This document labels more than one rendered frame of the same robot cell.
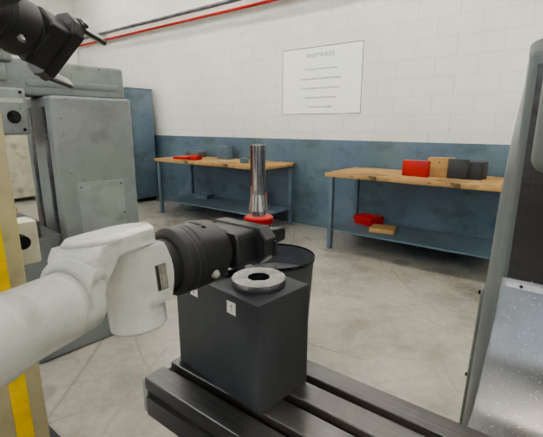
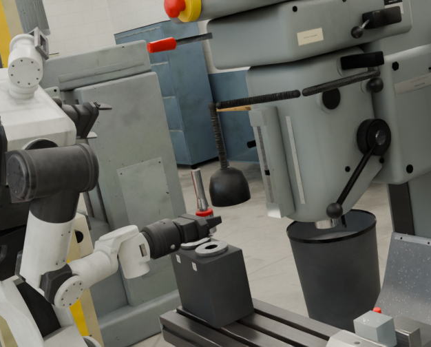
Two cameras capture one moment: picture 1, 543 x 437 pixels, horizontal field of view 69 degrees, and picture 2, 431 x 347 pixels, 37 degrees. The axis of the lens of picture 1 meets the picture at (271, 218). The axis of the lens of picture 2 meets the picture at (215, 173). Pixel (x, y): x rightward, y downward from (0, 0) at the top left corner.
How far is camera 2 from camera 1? 1.12 m
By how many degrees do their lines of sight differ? 19
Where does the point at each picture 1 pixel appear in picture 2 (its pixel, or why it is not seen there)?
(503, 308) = (392, 255)
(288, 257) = (352, 224)
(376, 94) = not seen: outside the picture
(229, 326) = (195, 277)
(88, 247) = (108, 239)
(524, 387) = (397, 307)
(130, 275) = (128, 250)
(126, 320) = (129, 270)
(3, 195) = not seen: hidden behind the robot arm
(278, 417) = (228, 329)
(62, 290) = (100, 257)
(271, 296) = (214, 257)
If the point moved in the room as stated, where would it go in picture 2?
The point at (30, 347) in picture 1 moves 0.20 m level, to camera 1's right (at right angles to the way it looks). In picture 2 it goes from (92, 275) to (174, 268)
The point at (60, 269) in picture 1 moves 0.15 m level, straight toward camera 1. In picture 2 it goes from (99, 249) to (102, 269)
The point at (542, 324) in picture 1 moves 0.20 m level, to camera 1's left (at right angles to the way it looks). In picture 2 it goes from (411, 264) to (332, 269)
